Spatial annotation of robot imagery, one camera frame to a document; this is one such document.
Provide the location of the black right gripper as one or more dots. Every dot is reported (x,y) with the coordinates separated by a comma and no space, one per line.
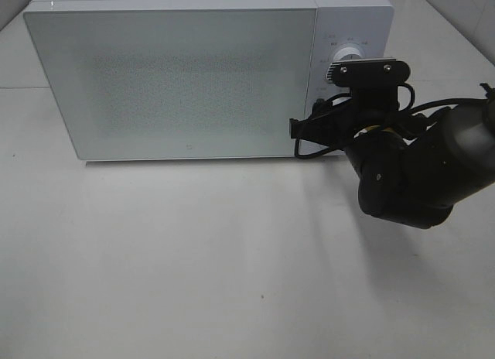
(357,121)

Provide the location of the white microwave door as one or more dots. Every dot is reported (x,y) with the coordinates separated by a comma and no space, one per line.
(176,85)

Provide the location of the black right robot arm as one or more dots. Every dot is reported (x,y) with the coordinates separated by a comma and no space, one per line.
(414,163)

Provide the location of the upper white power knob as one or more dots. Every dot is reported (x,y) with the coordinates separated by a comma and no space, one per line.
(348,52)

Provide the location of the white microwave oven body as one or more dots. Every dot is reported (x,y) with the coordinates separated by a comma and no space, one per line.
(365,23)

